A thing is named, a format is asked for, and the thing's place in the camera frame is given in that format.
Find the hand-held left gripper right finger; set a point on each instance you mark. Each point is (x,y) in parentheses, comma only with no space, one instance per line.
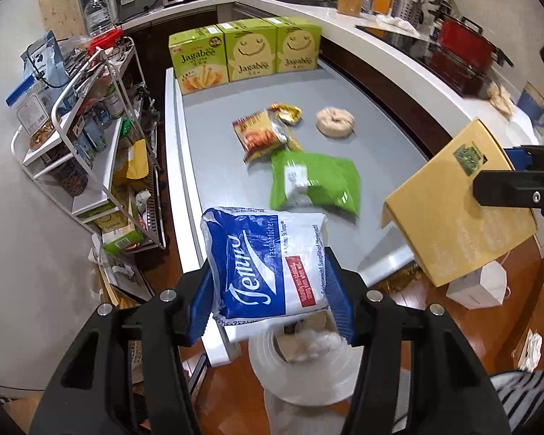
(342,299)

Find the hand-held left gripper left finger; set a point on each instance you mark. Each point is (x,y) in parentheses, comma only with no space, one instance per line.
(199,308)

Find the yellow cardboard box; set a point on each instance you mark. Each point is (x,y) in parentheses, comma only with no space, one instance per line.
(444,217)

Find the blue white tissue pack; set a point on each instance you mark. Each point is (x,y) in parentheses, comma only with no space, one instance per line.
(263,263)

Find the white trash bin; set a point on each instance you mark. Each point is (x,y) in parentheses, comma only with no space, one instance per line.
(299,385)

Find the blue mug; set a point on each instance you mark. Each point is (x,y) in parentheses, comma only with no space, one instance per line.
(535,106)

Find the white paper bag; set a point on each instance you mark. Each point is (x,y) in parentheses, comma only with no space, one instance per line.
(480,285)

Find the green box on shelf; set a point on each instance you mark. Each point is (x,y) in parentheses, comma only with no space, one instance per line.
(122,238)

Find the green plastic bag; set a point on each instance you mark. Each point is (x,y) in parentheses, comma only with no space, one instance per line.
(326,181)

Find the red pot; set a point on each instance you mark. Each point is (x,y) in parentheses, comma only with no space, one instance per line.
(467,43)

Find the black induction cooktop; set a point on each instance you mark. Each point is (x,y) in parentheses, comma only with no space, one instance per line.
(435,63)

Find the crumpled white tissue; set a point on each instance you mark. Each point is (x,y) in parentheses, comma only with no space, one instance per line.
(528,349)

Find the yellow envelope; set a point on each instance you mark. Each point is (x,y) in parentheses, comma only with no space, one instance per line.
(137,158)

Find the white metal shelf rack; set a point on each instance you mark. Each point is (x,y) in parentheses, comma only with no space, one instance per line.
(95,176)

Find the wicker basket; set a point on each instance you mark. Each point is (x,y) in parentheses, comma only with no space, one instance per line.
(70,179)

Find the black knife block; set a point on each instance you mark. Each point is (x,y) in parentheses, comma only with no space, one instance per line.
(444,4)

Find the crumpled foil snack packet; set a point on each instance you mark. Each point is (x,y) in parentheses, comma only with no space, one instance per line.
(258,133)

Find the gold foil wrapper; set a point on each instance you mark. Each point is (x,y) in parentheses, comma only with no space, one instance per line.
(290,113)

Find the white cloth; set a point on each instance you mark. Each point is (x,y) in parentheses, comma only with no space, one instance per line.
(396,25)

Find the metal utensil holder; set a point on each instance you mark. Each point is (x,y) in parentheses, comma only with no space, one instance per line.
(408,9)

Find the person's striped shirt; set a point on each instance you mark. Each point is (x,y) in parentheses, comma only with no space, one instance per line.
(530,398)

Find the green snack box fries picture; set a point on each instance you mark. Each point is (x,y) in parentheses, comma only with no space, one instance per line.
(197,61)

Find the clear bag of beige snacks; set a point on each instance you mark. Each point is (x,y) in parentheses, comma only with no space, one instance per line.
(350,0)

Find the green snack box smiley face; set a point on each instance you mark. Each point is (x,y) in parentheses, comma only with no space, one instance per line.
(297,45)
(249,52)

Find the white zip bag blue top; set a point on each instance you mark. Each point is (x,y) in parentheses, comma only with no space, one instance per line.
(27,106)

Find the blue coffee bag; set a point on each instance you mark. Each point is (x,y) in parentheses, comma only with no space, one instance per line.
(43,59)

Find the clear water bottle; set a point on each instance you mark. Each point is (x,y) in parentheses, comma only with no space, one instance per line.
(97,13)

